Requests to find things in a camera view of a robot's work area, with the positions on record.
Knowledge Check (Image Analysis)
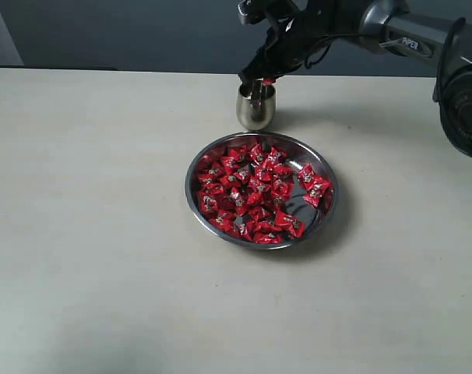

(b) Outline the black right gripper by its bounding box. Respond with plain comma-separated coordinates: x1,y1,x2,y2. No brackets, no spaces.
238,1,361,108

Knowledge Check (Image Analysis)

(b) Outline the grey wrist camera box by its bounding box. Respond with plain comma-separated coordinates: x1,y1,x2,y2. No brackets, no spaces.
238,0,266,25

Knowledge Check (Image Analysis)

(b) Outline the stainless steel cup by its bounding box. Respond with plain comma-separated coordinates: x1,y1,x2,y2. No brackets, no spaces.
236,80,276,131

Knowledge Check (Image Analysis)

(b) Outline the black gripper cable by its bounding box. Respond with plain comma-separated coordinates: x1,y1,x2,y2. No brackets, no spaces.
304,33,361,70

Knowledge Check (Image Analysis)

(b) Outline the round stainless steel plate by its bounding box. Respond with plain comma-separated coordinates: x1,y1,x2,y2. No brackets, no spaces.
185,132,339,251

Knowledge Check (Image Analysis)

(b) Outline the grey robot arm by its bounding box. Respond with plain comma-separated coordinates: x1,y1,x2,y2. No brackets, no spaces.
238,1,472,158

